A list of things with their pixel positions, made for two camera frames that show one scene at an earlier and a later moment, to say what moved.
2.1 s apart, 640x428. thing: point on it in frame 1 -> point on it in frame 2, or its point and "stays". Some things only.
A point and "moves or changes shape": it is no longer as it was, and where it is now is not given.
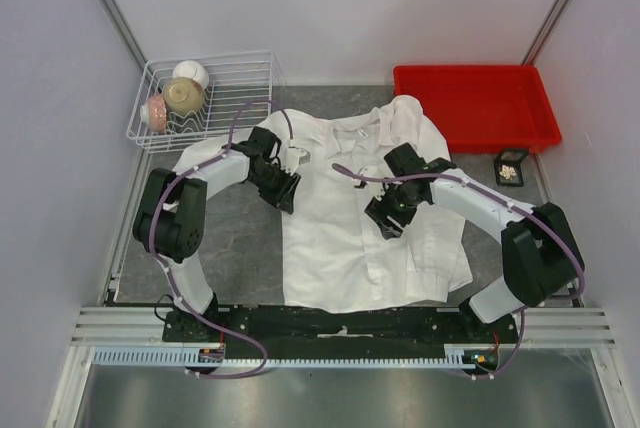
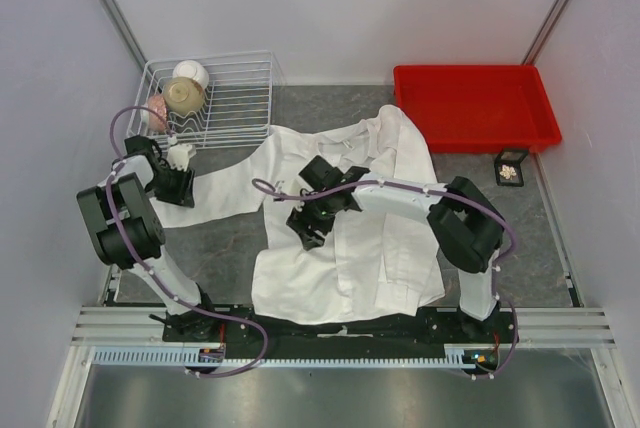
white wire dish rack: x=186 y=100 stays
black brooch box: x=507 y=167 stays
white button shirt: x=334 y=258 moves or changes shape
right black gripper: x=378 y=211 -> x=300 y=221
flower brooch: x=507 y=172 stays
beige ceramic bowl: x=183 y=96 stays
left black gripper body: x=273 y=183 -> x=172 y=185
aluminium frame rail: x=570 y=326 stays
